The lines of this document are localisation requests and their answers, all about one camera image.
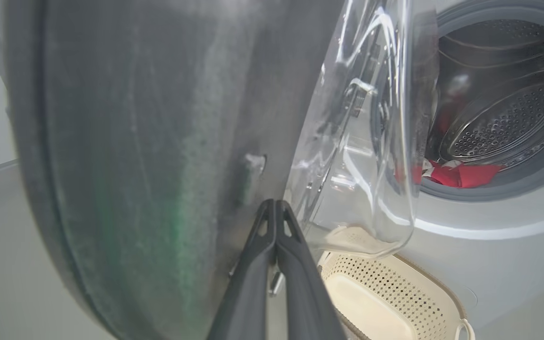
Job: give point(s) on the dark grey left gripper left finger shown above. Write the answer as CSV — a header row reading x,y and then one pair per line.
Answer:
x,y
248,302

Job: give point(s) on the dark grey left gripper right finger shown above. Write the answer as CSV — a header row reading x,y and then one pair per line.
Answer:
x,y
307,302

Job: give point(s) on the white and red garment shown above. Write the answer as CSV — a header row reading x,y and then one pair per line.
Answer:
x,y
442,164

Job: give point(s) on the washing machine door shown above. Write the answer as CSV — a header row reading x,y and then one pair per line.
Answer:
x,y
135,141

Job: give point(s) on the plain red garment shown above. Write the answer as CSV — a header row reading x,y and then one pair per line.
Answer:
x,y
470,174

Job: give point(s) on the cream perforated laundry basket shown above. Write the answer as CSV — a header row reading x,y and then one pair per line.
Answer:
x,y
385,302

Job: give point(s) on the white front-load washing machine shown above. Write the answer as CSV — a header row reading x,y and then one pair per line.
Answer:
x,y
489,255

